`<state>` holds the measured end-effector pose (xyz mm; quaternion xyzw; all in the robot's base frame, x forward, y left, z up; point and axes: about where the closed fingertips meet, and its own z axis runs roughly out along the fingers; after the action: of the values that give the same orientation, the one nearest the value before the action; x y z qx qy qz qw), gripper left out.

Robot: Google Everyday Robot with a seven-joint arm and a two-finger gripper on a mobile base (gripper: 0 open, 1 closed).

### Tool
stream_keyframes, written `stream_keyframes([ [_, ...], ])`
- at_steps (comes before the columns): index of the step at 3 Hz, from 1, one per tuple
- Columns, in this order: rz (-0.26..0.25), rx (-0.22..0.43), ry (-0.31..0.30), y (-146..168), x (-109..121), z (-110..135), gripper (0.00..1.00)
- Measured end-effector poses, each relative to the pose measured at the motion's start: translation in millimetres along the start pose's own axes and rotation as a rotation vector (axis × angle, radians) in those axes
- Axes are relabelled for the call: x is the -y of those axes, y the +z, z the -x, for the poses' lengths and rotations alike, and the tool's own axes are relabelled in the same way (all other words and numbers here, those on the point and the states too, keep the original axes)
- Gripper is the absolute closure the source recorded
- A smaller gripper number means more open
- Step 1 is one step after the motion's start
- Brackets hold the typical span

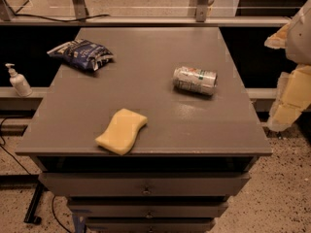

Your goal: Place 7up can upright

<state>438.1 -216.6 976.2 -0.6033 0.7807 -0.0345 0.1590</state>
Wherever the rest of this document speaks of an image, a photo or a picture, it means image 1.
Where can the blue chip bag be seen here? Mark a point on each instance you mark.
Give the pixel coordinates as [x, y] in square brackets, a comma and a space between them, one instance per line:
[82, 54]

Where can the silver 7up soda can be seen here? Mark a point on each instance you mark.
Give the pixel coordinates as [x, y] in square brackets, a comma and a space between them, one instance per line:
[195, 80]

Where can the middle grey drawer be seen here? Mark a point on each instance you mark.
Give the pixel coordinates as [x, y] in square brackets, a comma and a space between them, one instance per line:
[149, 209]

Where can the bottom grey drawer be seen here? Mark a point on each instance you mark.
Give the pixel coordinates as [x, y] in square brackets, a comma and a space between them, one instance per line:
[156, 225]

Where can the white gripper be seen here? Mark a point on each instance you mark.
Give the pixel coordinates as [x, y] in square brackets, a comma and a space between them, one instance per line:
[299, 39]

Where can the top grey drawer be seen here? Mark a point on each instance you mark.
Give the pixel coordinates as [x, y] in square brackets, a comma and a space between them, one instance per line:
[143, 184]

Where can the metal window frame rail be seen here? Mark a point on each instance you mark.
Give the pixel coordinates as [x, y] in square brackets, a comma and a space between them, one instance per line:
[78, 12]

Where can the grey drawer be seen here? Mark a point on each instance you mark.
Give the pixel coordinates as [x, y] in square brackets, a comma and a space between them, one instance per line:
[143, 184]
[156, 225]
[149, 209]

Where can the black floor bracket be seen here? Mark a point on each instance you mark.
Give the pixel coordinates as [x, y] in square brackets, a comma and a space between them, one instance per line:
[30, 216]

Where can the white pump bottle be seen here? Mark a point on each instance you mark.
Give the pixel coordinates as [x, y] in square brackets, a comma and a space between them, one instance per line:
[18, 81]

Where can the yellow sponge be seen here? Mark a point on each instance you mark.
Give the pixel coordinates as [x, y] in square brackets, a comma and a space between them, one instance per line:
[121, 133]

